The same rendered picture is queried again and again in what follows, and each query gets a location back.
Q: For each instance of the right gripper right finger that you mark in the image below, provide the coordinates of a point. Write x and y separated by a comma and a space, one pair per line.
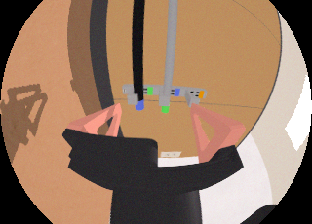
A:
226, 131

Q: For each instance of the large brown wooden panel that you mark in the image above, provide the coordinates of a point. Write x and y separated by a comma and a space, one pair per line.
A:
231, 48

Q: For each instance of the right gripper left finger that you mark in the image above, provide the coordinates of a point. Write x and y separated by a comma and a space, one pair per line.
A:
92, 122

